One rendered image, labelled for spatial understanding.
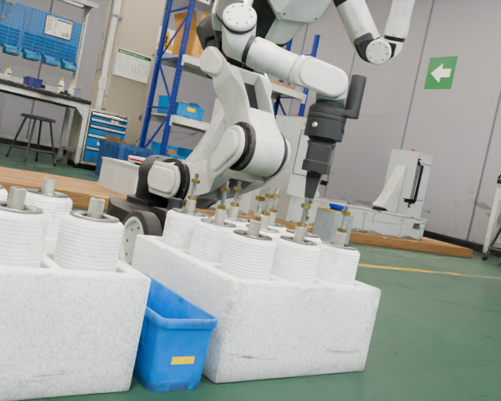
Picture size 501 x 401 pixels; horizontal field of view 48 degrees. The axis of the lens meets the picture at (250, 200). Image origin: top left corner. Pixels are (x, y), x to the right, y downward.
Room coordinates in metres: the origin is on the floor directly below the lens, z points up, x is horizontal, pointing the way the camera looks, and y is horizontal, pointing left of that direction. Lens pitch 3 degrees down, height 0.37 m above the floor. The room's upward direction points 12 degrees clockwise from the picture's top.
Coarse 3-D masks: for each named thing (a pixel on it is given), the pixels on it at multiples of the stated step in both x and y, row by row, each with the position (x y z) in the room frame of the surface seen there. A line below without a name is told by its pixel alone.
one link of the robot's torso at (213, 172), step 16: (240, 128) 1.59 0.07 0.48; (224, 144) 1.62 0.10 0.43; (240, 144) 1.57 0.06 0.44; (288, 144) 1.68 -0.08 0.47; (208, 160) 1.69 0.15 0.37; (224, 160) 1.61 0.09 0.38; (288, 160) 1.67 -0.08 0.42; (192, 176) 1.82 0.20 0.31; (208, 176) 1.72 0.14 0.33; (224, 176) 1.65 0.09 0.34; (240, 176) 1.68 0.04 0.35; (256, 176) 1.73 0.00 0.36; (208, 192) 1.74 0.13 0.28; (240, 192) 1.76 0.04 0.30
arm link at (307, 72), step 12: (300, 60) 1.27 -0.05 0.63; (312, 60) 1.25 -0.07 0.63; (300, 72) 1.25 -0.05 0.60; (312, 72) 1.25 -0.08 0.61; (324, 72) 1.24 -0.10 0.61; (336, 72) 1.24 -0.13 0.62; (300, 84) 1.26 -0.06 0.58; (312, 84) 1.25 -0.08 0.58; (324, 84) 1.24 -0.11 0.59; (336, 84) 1.24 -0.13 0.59; (336, 96) 1.25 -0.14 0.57
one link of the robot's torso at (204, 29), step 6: (204, 18) 1.93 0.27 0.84; (210, 18) 1.87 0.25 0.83; (198, 24) 1.95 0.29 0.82; (204, 24) 1.89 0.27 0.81; (210, 24) 1.86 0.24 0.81; (198, 30) 1.94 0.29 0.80; (204, 30) 1.89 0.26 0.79; (210, 30) 1.86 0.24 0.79; (198, 36) 1.95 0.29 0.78; (204, 36) 1.88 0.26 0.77; (210, 36) 1.85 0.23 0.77; (204, 42) 1.88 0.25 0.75; (210, 42) 1.86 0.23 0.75; (204, 48) 1.89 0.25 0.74; (246, 66) 1.78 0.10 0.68
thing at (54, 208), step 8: (32, 200) 1.01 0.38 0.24; (40, 200) 1.01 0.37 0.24; (48, 200) 1.01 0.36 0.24; (56, 200) 1.02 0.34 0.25; (64, 200) 1.03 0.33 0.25; (48, 208) 1.01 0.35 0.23; (56, 208) 1.02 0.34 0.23; (64, 208) 1.04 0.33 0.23; (48, 216) 1.01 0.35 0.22; (56, 216) 1.02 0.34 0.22; (56, 224) 1.02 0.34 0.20; (48, 232) 1.02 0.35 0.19; (56, 232) 1.03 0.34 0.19
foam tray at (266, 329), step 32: (160, 256) 1.16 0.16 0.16; (192, 288) 1.05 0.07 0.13; (224, 288) 0.97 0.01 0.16; (256, 288) 0.98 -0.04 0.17; (288, 288) 1.03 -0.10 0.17; (320, 288) 1.08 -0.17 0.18; (352, 288) 1.14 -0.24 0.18; (224, 320) 0.96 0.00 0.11; (256, 320) 0.99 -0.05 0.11; (288, 320) 1.04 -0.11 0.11; (320, 320) 1.09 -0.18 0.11; (352, 320) 1.15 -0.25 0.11; (224, 352) 0.96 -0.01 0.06; (256, 352) 1.00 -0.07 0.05; (288, 352) 1.05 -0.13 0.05; (320, 352) 1.10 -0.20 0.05; (352, 352) 1.16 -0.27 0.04
